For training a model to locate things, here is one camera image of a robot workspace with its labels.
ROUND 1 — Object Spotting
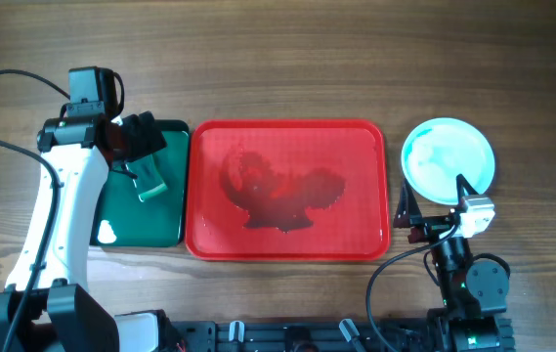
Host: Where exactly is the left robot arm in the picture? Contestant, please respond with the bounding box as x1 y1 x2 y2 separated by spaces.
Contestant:
0 66 180 351

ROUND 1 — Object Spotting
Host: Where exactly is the white plate top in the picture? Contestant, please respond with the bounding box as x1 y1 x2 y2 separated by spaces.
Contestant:
400 117 495 205

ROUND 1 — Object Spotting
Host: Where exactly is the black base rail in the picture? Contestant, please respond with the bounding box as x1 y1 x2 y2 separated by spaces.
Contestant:
159 317 516 352

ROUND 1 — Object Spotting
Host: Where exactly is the red plastic tray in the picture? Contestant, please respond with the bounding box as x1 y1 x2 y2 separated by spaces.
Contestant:
185 119 391 261

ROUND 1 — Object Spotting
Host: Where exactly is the left black cable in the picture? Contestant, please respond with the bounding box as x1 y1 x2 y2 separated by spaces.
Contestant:
0 68 72 352

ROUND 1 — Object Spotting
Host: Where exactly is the green scrub sponge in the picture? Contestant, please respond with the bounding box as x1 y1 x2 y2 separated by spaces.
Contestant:
128 154 168 202

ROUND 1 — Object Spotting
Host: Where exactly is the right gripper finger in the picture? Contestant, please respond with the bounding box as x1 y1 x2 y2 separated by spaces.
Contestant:
455 174 478 198
393 179 422 228

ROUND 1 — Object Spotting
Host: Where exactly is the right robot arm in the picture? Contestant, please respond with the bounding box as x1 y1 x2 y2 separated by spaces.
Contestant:
393 174 516 351

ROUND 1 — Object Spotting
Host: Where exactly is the dark green tray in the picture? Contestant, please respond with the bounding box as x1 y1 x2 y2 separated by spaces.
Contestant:
90 120 191 247

